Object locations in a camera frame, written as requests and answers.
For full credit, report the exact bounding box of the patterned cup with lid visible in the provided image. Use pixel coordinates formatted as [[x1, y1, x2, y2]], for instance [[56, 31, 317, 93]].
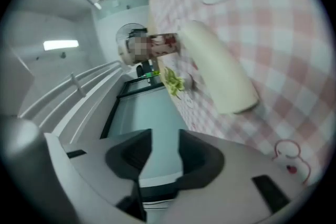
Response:
[[127, 31, 182, 61]]

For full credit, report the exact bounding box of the ceiling light panel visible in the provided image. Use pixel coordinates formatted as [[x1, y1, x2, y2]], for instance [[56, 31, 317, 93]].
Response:
[[43, 39, 80, 51]]

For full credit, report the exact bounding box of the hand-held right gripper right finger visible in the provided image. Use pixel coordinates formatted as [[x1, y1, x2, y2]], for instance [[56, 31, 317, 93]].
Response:
[[167, 129, 316, 224]]

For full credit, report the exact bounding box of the pink checked bear tablecloth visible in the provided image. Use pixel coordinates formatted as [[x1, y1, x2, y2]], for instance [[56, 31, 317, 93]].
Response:
[[148, 0, 334, 187]]

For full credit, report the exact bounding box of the black window frame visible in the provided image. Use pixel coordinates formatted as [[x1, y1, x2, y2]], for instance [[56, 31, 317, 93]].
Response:
[[99, 77, 169, 140]]

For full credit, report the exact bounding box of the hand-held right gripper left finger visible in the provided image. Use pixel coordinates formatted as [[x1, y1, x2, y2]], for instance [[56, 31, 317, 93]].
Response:
[[44, 128, 153, 224]]

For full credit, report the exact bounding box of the small green potted plant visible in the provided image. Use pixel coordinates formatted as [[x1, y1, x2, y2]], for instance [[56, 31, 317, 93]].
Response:
[[163, 66, 195, 99]]

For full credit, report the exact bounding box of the green plastic bottle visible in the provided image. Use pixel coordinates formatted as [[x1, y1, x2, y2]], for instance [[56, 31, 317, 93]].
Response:
[[140, 70, 161, 80]]

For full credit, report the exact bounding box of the white cylindrical bottle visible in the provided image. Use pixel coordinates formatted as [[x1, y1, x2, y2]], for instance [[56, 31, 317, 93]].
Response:
[[181, 20, 261, 115]]

